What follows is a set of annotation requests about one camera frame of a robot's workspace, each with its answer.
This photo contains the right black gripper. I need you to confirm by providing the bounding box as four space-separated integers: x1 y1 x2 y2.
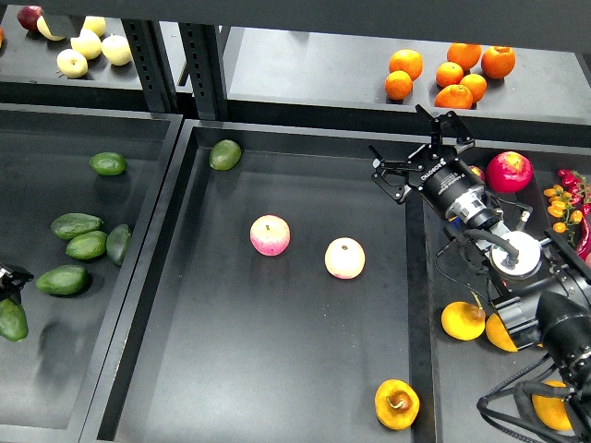
368 104 486 220

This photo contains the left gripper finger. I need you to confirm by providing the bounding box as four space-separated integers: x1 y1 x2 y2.
1 264 34 305

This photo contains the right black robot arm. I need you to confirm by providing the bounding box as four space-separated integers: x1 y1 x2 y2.
372 111 590 442

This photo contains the green avocado lower pile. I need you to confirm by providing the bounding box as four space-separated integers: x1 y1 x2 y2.
36 265 90 296

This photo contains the green avocado middle pile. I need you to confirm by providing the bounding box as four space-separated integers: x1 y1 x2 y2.
66 231 107 260

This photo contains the dark green avocado right pile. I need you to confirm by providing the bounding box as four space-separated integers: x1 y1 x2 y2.
105 224 132 266

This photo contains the green avocado left tray top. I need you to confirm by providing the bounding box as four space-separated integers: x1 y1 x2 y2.
89 151 127 176

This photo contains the green avocado at tray corner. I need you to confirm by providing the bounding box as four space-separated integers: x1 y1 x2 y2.
209 139 242 171

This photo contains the yellow pear shelf front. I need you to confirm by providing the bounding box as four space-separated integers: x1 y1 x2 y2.
56 49 89 78

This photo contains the yellow pear shelf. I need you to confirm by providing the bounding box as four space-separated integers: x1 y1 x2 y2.
82 16 106 38
56 49 89 78
70 29 103 60
102 34 132 66

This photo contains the yellow pear shelf middle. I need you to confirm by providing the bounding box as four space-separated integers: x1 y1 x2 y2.
70 29 103 60

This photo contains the yellow pear shelf right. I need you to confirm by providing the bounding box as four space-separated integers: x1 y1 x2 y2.
102 34 132 66

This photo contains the yellow pear under label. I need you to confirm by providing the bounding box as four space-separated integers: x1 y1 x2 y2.
37 16 65 42

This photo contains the yellow pear shelf top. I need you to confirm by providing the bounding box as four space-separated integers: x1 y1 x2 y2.
82 16 106 38

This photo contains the dark red small apple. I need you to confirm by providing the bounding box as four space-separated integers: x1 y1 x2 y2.
470 165 486 182

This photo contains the orange front bottom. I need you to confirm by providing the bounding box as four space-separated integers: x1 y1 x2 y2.
434 84 473 109

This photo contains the orange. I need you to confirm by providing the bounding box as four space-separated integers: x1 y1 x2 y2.
384 70 413 101
447 42 482 71
389 49 424 81
434 84 473 109
480 46 516 79

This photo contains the orange far left bottom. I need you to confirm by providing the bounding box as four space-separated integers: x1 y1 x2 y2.
384 70 413 101

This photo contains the orange centre small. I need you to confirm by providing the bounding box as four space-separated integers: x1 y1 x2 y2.
435 61 464 89

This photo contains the orange small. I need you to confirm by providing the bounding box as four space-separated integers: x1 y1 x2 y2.
435 61 464 89
460 74 488 103

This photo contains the orange right small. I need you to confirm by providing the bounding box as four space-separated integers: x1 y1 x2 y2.
460 74 488 103

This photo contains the red pomegranate fruit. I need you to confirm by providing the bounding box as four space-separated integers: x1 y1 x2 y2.
485 151 534 193

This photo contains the orange far left top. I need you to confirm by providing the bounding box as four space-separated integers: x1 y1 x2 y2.
389 49 424 81

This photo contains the orange top middle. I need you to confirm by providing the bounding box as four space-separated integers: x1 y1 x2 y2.
447 42 482 71

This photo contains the black left tray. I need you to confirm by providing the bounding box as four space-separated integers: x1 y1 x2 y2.
1 104 182 442

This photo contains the black tray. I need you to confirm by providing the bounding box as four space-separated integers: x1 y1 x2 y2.
405 145 590 442
1 104 182 442
80 121 421 442

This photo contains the orange top right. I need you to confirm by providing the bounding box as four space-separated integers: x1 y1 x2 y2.
480 46 516 79

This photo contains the pale yellow pink apple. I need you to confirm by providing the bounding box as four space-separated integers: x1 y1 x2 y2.
324 237 366 280

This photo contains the pink red apple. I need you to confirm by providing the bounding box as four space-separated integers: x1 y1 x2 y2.
249 214 291 257

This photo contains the red chili pepper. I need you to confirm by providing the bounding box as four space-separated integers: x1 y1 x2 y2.
575 216 590 260

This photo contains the black centre tray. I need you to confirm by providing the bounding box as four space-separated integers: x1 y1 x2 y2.
80 121 421 442

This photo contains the black right tray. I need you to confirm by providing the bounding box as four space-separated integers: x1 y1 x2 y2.
405 145 590 442

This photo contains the black metal shelf upright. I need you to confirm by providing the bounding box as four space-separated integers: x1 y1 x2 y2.
121 18 230 121

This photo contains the dark red apple on shelf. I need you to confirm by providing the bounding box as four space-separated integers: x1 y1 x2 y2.
17 5 42 32

